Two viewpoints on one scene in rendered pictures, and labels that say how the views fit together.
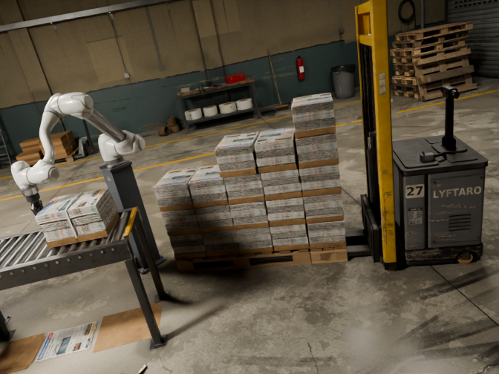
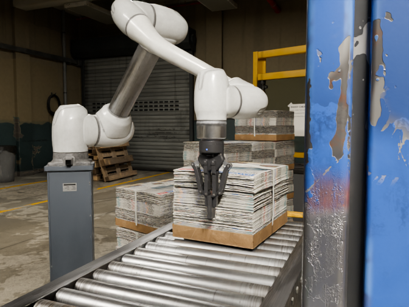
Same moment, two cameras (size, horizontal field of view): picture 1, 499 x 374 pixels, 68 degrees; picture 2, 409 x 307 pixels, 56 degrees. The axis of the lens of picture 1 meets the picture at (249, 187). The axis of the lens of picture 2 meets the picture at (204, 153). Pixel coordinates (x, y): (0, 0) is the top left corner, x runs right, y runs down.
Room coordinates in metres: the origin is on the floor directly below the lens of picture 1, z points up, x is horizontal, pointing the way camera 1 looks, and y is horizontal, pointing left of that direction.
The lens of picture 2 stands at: (1.67, 2.37, 1.18)
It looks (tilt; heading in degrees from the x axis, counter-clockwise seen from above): 4 degrees down; 298
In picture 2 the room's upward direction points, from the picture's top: straight up
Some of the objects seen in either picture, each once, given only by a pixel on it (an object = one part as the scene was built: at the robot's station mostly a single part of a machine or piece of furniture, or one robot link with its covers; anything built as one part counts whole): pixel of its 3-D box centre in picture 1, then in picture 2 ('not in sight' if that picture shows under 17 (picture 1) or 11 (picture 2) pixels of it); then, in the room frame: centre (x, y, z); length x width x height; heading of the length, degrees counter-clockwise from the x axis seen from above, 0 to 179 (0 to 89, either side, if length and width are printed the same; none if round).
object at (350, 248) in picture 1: (307, 254); not in sight; (2.61, -0.36, 0.05); 1.05 x 0.10 x 0.04; 78
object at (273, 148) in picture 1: (277, 149); (242, 157); (2.75, -0.27, 0.95); 0.38 x 0.29 x 0.23; 166
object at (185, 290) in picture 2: (10, 254); (171, 292); (2.16, 1.60, 0.77); 0.47 x 0.05 x 0.05; 5
